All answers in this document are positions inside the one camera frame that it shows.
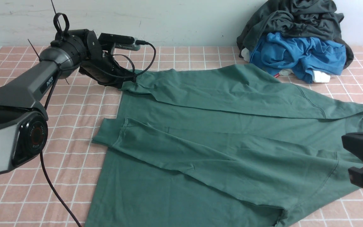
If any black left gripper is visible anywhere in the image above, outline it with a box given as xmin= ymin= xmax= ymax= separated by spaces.
xmin=79 ymin=30 xmax=137 ymax=89

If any green long-sleeve top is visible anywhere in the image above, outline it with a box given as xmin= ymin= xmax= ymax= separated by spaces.
xmin=85 ymin=64 xmax=363 ymax=227

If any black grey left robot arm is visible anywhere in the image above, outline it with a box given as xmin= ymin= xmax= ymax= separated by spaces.
xmin=0 ymin=29 xmax=143 ymax=174

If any pink grid tablecloth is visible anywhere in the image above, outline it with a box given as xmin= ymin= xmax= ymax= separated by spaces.
xmin=0 ymin=46 xmax=363 ymax=227

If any blue crumpled garment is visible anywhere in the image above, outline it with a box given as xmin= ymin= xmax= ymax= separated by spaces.
xmin=250 ymin=32 xmax=347 ymax=84

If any dark grey crumpled garment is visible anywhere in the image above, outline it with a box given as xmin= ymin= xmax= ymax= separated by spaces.
xmin=236 ymin=0 xmax=354 ymax=68

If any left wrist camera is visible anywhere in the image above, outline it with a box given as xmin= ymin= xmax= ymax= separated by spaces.
xmin=98 ymin=33 xmax=140 ymax=53

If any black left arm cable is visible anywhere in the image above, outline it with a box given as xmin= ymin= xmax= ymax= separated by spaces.
xmin=39 ymin=41 xmax=157 ymax=227

